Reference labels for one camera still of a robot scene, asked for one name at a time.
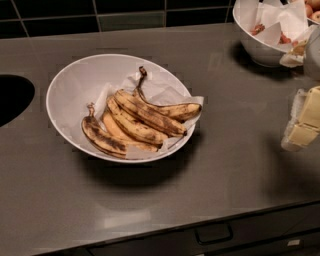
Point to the dark round sink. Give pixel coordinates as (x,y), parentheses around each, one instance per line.
(16,94)

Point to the red fruit pieces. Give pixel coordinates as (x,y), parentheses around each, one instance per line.
(272,35)

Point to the white paper bowl liner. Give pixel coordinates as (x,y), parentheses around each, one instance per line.
(161,90)

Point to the grey drawer front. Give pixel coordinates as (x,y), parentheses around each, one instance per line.
(258,234)

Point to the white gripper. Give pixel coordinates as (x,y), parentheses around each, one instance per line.
(313,55)

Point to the apples in far bowl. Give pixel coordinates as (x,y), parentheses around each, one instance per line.
(313,10)

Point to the spotted banana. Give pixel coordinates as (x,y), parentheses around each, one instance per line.
(149,116)
(134,127)
(100,138)

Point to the pale orange lower banana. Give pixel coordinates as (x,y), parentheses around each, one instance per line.
(113,128)

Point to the large white bowl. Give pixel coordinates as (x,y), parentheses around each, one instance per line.
(78,84)

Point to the black drawer handle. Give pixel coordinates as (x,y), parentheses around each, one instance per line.
(214,233)

